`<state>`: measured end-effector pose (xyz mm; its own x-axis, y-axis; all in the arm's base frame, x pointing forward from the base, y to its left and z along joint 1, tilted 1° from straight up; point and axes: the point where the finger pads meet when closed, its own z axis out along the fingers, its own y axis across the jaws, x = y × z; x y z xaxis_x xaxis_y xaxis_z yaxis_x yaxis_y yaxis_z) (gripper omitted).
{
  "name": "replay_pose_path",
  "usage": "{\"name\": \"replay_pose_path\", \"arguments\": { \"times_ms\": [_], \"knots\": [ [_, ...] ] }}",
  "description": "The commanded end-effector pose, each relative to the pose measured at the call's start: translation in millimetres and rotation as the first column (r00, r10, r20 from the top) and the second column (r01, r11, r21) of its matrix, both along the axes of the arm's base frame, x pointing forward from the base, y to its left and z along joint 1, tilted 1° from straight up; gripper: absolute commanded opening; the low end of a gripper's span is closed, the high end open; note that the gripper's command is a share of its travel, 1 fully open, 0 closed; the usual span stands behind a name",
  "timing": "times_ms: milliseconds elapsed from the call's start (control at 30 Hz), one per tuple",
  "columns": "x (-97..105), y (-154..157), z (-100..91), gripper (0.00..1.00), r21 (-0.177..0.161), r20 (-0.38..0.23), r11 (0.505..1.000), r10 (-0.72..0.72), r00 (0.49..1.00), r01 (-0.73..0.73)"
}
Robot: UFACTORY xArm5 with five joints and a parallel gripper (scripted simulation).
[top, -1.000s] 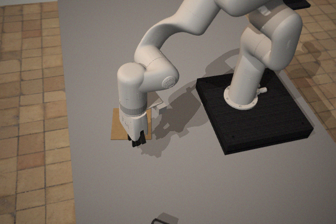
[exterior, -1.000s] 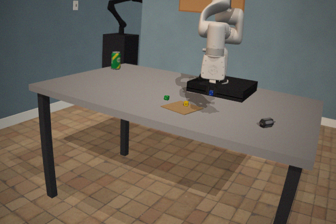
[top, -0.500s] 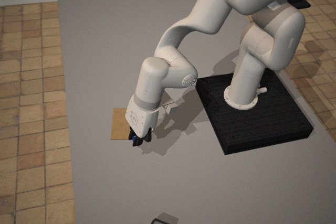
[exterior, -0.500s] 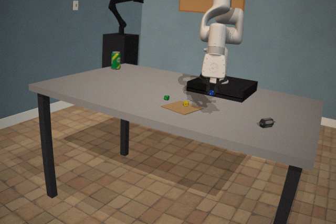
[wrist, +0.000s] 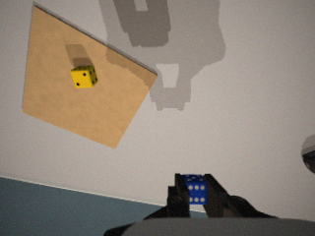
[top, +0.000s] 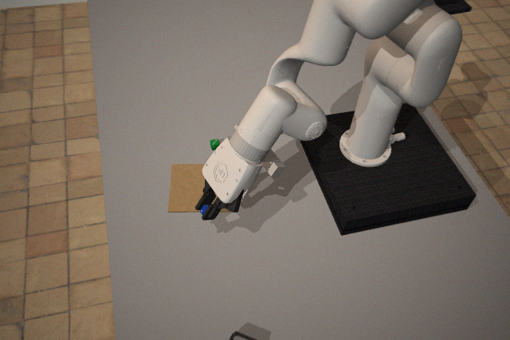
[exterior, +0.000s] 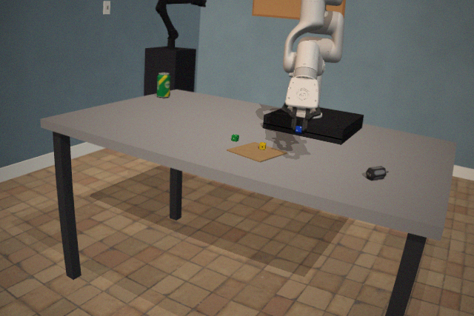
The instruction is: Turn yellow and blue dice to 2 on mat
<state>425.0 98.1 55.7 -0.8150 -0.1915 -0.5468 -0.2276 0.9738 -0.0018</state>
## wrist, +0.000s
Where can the tan square mat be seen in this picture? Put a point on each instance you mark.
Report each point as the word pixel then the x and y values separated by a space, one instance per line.
pixel 101 113

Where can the blue die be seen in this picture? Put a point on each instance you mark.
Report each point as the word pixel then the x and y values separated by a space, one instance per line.
pixel 198 188

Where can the yellow die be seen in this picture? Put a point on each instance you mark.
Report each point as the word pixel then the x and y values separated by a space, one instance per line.
pixel 84 76

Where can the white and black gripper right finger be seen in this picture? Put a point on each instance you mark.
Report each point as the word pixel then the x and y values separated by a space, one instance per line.
pixel 221 204

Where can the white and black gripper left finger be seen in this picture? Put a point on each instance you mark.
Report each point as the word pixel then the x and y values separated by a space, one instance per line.
pixel 175 205

